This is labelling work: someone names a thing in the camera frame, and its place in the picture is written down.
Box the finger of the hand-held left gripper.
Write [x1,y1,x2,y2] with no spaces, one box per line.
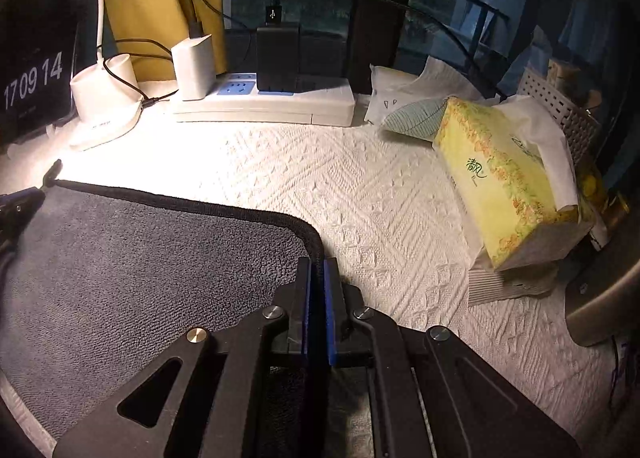
[0,185,47,264]

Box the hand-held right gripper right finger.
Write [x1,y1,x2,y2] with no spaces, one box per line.
[323,259,582,458]

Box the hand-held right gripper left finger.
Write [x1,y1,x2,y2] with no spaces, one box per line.
[52,256,314,458]

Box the grey towel with black trim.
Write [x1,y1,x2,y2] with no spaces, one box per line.
[0,160,327,445]

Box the white desk lamp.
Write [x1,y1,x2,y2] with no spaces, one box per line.
[67,0,143,152]

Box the white textured table cover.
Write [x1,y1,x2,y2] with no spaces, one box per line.
[0,78,632,458]

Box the black digital clock display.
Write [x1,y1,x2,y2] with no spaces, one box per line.
[0,20,79,145]

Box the grey striped packet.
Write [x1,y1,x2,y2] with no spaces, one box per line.
[467,260,562,309]

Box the white power strip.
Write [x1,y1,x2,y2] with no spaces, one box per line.
[171,70,357,128]

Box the yellow floral tissue pack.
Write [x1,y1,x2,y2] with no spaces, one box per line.
[432,96,597,273]

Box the leaf print tissue pack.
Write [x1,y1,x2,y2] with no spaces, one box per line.
[380,98,452,143]

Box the white charger block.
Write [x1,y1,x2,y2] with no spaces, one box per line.
[171,34,216,102]

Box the white tissue pack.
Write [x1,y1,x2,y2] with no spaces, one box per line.
[363,56,484,127]

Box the black charger block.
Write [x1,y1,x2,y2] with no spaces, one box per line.
[255,22,301,94]

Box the grey rounded metal container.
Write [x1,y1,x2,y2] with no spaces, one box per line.
[564,217,640,349]

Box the white perforated basket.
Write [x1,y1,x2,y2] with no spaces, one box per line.
[517,65,602,170]

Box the black lamp cable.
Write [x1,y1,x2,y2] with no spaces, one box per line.
[114,39,179,110]

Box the black charger cable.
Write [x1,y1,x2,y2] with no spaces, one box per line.
[182,0,233,38]

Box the black usb cable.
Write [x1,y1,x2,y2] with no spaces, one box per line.
[264,0,506,100]

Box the black window frame post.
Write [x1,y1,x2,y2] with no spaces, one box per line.
[348,0,420,95]

